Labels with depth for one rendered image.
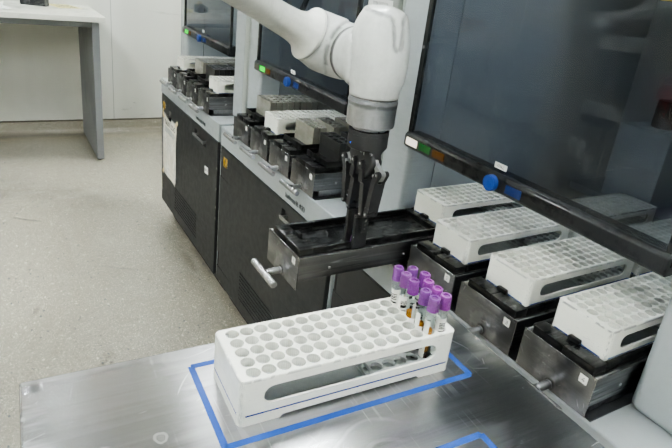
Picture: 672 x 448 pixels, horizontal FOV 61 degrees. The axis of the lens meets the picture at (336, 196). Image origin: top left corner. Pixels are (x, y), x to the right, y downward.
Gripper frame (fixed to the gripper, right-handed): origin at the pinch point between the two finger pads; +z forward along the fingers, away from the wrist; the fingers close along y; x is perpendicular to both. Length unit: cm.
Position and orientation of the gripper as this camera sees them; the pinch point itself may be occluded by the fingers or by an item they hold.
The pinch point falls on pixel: (355, 227)
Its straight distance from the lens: 111.4
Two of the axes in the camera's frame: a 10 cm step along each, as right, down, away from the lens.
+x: -8.6, 0.9, -5.0
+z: -1.1, 9.3, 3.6
